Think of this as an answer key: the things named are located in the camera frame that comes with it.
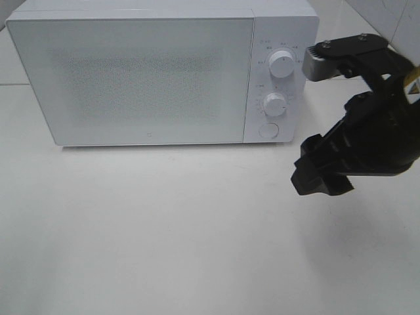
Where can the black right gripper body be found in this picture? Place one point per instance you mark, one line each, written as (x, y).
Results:
(381, 129)

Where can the upper white power knob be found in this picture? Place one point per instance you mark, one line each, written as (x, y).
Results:
(281, 63)

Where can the white microwave door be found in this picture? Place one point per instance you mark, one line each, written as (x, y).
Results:
(121, 82)

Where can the white microwave oven body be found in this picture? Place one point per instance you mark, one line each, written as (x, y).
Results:
(277, 25)

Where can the white timer knob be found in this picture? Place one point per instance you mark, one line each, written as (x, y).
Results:
(274, 104)

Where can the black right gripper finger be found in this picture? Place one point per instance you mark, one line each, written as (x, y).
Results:
(334, 147)
(324, 173)

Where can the round white door button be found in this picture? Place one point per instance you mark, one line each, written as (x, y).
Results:
(269, 130)

